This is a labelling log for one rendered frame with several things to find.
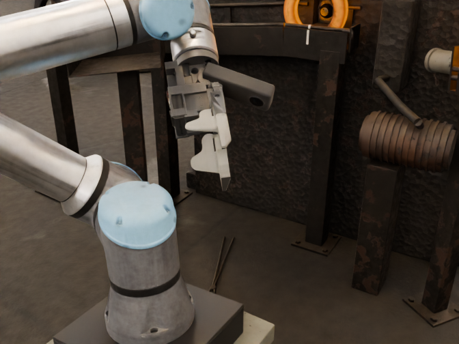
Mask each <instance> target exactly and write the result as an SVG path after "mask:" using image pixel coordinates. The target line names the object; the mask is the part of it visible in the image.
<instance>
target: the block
mask: <svg viewBox="0 0 459 344"><path fill-rule="evenodd" d="M420 6H421V0H384V1H383V3H382V11H381V17H380V27H379V32H378V43H377V49H376V58H375V64H374V75H373V80H372V87H373V88H374V89H377V90H380V88H379V87H378V86H377V85H376V83H375V82H374V79H375V77H376V76H381V75H384V74H388V75H389V78H390V79H389V81H386V82H385V83H386V84H387V85H388V86H389V88H390V89H391V90H392V91H393V92H396V93H397V92H400V91H401V90H402V89H403V88H404V87H405V86H406V85H407V83H408V79H409V74H410V70H411V61H412V57H413V49H414V44H415V36H416V32H417V23H418V19H419V11H420Z"/></svg>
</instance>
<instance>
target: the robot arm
mask: <svg viewBox="0 0 459 344"><path fill-rule="evenodd" d="M154 39H157V40H169V41H170V45H171V54H172V59H173V61H169V62H165V70H166V74H167V83H168V90H167V92H168V93H166V94H167V99H168V102H169V108H170V111H169V114H170V115H171V122H172V126H173V127H174V128H175V134H176V139H181V138H187V137H190V136H193V135H198V134H200V133H202V132H213V133H214V134H206V135H204V137H203V138H202V140H201V143H202V151H201V152H200V153H198V154H197V155H196V156H194V157H192V158H191V166H192V168H193V169H195V170H196V171H207V172H213V173H219V174H220V178H221V185H222V190H223V191H226V190H227V187H228V184H229V182H230V179H231V177H230V169H229V163H228V159H227V148H226V147H227V146H228V145H229V144H230V142H231V135H230V128H229V124H228V120H227V114H226V110H225V101H224V96H225V97H227V98H231V99H233V100H236V101H239V102H241V103H244V104H248V105H249V106H253V107H255V108H257V109H261V110H263V111H267V110H269V108H270V106H271V104H272V101H273V96H274V92H275V86H274V85H271V84H270V83H266V82H264V81H261V80H258V79H256V78H252V77H250V76H247V75H244V74H241V73H239V72H235V71H233V70H230V69H227V68H224V67H221V66H219V55H218V51H217V45H216V41H215V37H214V30H213V26H212V19H211V15H210V4H209V2H208V0H71V1H65V2H62V3H56V4H53V5H48V6H45V7H41V8H36V9H33V10H27V11H24V12H19V13H15V14H10V15H7V16H2V17H0V83H1V82H4V81H8V80H11V79H14V78H18V77H21V76H25V75H28V74H33V73H36V72H40V71H43V70H47V69H50V68H54V67H57V66H62V65H64V64H67V63H72V62H74V61H79V60H82V59H86V58H89V57H93V56H96V55H101V54H103V53H108V52H111V51H115V50H117V49H121V48H125V47H128V46H132V45H135V44H139V43H142V42H147V41H149V40H154ZM168 96H169V97H168ZM185 121H186V122H185ZM213 138H214V143H215V148H216V151H214V145H213V140H212V139H213ZM0 174H2V175H4V176H6V177H8V178H11V179H13V180H15V181H17V182H19V183H22V184H24V185H26V186H28V187H30V188H32V189H34V190H37V191H38V192H41V193H43V194H45V195H47V196H49V197H52V198H54V199H56V200H58V201H60V202H61V206H62V208H63V211H64V213H65V214H67V215H69V216H71V217H73V218H75V219H78V220H80V221H82V222H84V223H87V224H89V225H91V226H92V227H93V228H94V229H95V231H96V233H97V235H98V237H99V239H100V241H101V243H102V245H103V248H104V250H105V256H106V260H107V268H108V273H109V280H110V290H109V296H108V300H107V306H106V309H105V323H106V327H107V332H108V333H109V336H110V337H111V338H112V339H113V340H114V341H116V342H117V343H119V344H167V343H170V342H172V341H174V340H176V339H177V338H179V337H180V336H182V335H183V334H184V333H185V332H186V331H187V330H188V329H189V328H190V326H191V324H192V323H193V320H194V316H195V310H194V302H193V298H192V295H191V294H190V292H189V291H188V289H187V288H186V284H185V282H184V280H183V278H182V276H181V273H180V260H179V252H178V239H177V231H176V209H175V207H174V205H173V200H172V198H171V195H170V194H169V193H168V192H167V191H166V190H165V189H164V188H163V187H162V186H159V185H158V184H150V183H149V182H143V181H142V179H141V178H140V177H139V176H138V174H137V173H136V172H135V171H133V170H132V169H131V168H129V167H127V166H126V165H124V164H120V163H118V162H110V161H108V160H107V159H105V158H103V157H101V156H99V155H92V156H88V157H86V158H84V157H82V156H81V155H79V154H77V153H75V152H73V151H72V150H70V149H68V148H66V147H64V146H63V145H60V144H58V143H56V142H55V141H53V140H51V139H49V138H47V137H46V136H44V135H42V134H40V133H38V132H36V131H35V130H32V129H31V128H28V127H27V126H25V125H23V124H21V123H19V122H18V121H16V120H14V119H12V118H10V117H8V116H7V115H4V114H3V113H1V112H0Z"/></svg>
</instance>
